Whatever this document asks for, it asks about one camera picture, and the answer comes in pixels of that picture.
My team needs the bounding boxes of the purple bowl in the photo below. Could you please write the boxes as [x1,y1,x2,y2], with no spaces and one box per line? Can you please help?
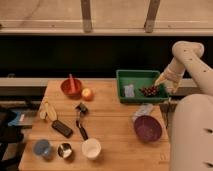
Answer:
[134,115,162,142]

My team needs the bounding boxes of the black dish brush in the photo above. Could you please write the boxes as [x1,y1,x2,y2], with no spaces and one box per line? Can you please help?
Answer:
[75,103,88,140]

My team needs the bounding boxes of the black rectangular block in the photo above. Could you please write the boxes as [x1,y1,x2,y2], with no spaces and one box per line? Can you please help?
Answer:
[52,120,73,138]

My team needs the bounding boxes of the bunch of red grapes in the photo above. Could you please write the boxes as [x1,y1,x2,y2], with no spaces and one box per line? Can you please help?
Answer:
[139,86,159,97]

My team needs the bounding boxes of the red spoon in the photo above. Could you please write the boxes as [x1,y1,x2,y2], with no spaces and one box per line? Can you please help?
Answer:
[69,74,76,93]

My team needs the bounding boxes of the black chair with blue item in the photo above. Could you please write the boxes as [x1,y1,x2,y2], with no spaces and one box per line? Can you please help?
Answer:
[0,106,25,171]

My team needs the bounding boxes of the peeled banana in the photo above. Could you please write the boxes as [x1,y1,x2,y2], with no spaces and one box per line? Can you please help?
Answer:
[39,99,58,121]

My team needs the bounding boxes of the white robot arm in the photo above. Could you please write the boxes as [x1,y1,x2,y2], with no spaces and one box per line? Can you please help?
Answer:
[155,41,213,171]

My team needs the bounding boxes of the green plastic tray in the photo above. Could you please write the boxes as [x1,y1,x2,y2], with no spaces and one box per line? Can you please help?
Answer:
[116,70,169,103]

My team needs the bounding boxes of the white cup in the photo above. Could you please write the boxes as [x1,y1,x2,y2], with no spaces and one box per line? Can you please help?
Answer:
[82,138,102,160]

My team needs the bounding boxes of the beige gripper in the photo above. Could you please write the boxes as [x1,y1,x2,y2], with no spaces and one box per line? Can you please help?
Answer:
[154,68,183,93]

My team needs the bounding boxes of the blue plastic cup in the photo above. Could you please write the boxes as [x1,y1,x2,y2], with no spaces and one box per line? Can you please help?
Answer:
[33,139,52,159]

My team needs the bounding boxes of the red bowl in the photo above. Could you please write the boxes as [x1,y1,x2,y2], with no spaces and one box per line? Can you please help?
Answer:
[60,78,82,98]

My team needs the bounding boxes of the small metal cup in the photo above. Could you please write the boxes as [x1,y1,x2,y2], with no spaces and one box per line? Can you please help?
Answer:
[57,143,73,159]

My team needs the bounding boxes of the clear plastic bag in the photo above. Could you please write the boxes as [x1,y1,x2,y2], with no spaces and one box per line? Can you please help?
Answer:
[132,103,153,121]

